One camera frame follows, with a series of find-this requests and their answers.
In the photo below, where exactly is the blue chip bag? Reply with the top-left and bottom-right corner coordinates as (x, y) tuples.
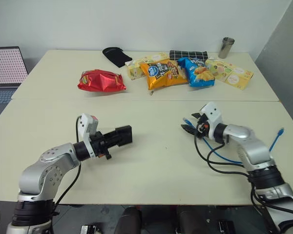
(177, 57), (216, 88)

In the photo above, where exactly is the black checkered pencil case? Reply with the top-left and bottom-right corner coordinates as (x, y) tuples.
(169, 50), (208, 62)

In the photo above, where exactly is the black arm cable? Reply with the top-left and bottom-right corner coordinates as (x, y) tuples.
(193, 123), (253, 176)
(54, 116), (83, 205)

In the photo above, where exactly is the dark rounded shape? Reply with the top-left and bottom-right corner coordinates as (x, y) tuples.
(115, 206), (143, 234)

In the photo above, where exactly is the yellow carton box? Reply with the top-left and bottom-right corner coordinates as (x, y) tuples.
(205, 57), (255, 91)
(125, 52), (170, 81)

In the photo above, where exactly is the red snack bag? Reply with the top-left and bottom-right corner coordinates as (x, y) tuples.
(77, 69), (127, 93)

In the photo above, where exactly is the black fabric pouch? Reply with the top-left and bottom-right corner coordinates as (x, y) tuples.
(102, 47), (133, 69)

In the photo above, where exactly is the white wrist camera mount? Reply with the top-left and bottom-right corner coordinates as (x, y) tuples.
(78, 113), (99, 158)
(200, 101), (222, 141)

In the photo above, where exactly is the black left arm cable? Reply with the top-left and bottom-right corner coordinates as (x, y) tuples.
(54, 116), (83, 205)

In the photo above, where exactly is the blue Ethernet cable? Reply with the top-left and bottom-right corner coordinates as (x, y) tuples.
(182, 117), (285, 164)

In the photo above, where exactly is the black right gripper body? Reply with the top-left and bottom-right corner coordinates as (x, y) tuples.
(195, 113), (212, 140)

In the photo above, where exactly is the steel cup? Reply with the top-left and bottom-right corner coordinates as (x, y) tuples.
(218, 37), (235, 59)

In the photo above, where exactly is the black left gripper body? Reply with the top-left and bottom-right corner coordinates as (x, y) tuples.
(89, 131), (112, 160)

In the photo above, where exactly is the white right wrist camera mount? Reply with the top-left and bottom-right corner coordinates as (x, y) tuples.
(200, 101), (222, 141)

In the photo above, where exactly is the grey laptop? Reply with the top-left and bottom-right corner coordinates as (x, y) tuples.
(0, 46), (29, 121)

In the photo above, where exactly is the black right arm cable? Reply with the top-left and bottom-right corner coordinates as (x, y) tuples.
(193, 123), (253, 176)

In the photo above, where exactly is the small black labelled device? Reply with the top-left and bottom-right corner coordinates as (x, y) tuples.
(80, 224), (99, 234)

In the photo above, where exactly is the orange chip bag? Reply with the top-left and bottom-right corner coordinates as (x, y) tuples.
(139, 58), (189, 91)

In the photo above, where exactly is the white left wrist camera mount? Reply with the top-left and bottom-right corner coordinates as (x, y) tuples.
(78, 113), (99, 158)

